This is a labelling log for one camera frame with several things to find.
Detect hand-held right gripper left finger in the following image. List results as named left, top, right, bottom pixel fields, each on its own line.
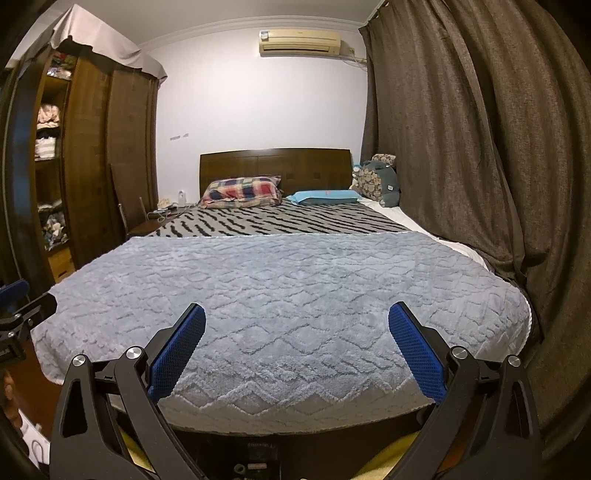
left=48, top=302, right=207, bottom=480

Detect grey fluffy blanket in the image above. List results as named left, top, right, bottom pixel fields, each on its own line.
left=30, top=233, right=532, bottom=416

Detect plaid pillow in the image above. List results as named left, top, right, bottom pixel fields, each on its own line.
left=200, top=175, right=283, bottom=209

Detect pink folded clothes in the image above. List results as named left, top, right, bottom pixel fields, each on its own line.
left=37, top=104, right=62, bottom=128

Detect grey cloth on wardrobe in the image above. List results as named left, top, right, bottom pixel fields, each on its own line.
left=50, top=4, right=168, bottom=85

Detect beige air conditioner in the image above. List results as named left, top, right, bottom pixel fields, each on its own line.
left=258, top=30, right=343, bottom=57

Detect grey plush toy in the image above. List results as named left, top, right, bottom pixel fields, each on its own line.
left=361, top=160, right=402, bottom=209

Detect wooden nightstand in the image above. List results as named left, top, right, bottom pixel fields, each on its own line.
left=127, top=207, right=186, bottom=239

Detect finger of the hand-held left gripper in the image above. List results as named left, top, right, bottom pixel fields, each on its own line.
left=0, top=292, right=59, bottom=343
left=0, top=279, right=31, bottom=305

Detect wooden headboard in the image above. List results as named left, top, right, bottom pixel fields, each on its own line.
left=199, top=148, right=352, bottom=205

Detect white bed sheet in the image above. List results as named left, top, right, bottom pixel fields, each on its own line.
left=365, top=198, right=491, bottom=269

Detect brown curtain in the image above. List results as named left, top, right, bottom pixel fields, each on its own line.
left=359, top=0, right=591, bottom=464

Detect blue pillow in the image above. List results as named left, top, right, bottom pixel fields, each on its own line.
left=285, top=189, right=363, bottom=206

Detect wooden wardrobe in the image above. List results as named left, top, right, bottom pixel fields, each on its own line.
left=0, top=41, right=160, bottom=298

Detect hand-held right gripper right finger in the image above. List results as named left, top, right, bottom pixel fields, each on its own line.
left=388, top=301, right=541, bottom=480

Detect patterned cushion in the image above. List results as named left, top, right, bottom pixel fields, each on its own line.
left=352, top=154, right=398, bottom=202

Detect pile of mixed clothes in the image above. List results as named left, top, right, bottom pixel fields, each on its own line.
left=39, top=202, right=70, bottom=251

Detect black striped grey blanket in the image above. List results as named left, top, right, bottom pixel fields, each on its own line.
left=143, top=203, right=416, bottom=239

